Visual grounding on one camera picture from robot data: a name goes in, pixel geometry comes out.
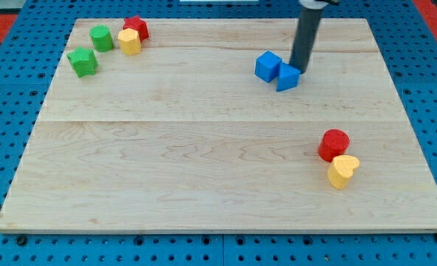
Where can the yellow hexagon block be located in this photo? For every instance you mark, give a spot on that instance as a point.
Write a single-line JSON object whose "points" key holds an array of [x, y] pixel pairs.
{"points": [[129, 41]]}

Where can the red star block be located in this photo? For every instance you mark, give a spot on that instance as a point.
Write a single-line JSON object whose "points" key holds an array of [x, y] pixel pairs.
{"points": [[138, 24]]}

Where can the green star block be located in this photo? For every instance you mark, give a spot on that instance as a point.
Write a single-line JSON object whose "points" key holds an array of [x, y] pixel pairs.
{"points": [[82, 61]]}

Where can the light wooden board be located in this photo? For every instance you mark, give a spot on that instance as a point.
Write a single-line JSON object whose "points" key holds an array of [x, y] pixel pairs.
{"points": [[184, 138]]}

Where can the blue cube block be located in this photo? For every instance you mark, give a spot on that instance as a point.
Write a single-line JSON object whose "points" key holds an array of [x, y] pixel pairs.
{"points": [[267, 66]]}

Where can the blue triangle block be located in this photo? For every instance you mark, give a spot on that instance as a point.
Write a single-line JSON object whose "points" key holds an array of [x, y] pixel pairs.
{"points": [[288, 77]]}

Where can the red cylinder block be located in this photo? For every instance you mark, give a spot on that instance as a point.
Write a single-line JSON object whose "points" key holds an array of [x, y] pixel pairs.
{"points": [[334, 142]]}

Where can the yellow heart block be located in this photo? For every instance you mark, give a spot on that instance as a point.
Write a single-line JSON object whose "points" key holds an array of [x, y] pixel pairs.
{"points": [[341, 170]]}

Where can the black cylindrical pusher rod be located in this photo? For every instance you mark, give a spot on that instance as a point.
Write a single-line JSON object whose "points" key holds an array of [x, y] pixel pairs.
{"points": [[307, 27]]}

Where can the green cylinder block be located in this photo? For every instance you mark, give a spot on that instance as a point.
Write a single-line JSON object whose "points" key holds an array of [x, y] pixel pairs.
{"points": [[101, 38]]}

